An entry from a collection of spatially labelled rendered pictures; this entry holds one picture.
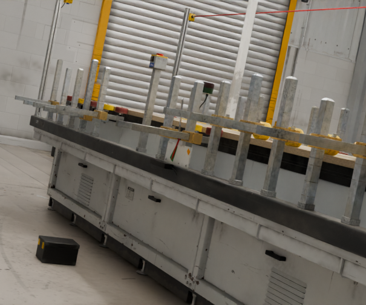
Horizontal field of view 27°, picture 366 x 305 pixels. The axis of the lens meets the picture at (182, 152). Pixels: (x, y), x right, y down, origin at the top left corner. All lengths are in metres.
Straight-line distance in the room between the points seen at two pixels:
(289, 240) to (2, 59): 8.67
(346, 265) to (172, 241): 1.71
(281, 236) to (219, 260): 0.85
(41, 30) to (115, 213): 6.69
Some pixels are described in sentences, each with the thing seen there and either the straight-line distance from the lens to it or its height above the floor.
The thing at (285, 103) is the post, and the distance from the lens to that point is 2.92.
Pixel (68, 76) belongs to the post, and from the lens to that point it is 5.42.
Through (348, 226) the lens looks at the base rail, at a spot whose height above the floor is 0.70.
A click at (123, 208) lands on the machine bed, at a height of 0.29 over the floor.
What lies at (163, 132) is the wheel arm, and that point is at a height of 0.84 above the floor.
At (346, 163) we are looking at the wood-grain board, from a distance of 2.87.
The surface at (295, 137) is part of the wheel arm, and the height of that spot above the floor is 0.95.
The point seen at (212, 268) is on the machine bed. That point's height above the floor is 0.24.
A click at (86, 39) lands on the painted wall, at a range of 11.48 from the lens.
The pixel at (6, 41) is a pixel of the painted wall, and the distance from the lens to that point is 11.16.
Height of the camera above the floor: 0.95
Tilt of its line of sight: 3 degrees down
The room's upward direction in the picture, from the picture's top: 11 degrees clockwise
